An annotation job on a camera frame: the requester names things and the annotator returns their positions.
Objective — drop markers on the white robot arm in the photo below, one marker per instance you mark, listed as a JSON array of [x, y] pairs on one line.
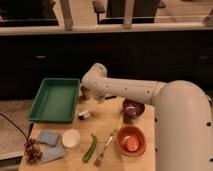
[[184, 126]]

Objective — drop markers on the small metal cup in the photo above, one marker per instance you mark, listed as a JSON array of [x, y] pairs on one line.
[[85, 93]]

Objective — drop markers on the dark purple bowl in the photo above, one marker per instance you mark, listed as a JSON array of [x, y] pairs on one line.
[[132, 110]]

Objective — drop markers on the green plastic tray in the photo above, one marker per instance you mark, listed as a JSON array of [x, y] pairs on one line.
[[55, 101]]

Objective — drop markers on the orange bowl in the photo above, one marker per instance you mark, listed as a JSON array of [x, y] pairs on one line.
[[130, 131]]

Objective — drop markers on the orange egg-shaped object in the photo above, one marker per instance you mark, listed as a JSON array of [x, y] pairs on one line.
[[132, 144]]

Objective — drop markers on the green chili pepper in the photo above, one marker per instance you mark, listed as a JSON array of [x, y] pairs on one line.
[[91, 149]]

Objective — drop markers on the dark chair behind counter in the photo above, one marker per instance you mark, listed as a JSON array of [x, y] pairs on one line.
[[127, 11]]

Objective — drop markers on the blue sponge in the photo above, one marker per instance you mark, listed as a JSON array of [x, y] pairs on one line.
[[49, 138]]

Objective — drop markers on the metal fork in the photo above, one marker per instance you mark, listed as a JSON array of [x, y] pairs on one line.
[[100, 157]]

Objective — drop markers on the grey blue cloth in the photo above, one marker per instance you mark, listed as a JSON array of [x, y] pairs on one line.
[[52, 153]]

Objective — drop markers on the bunch of brown grapes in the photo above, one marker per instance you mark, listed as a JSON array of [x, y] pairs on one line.
[[32, 151]]

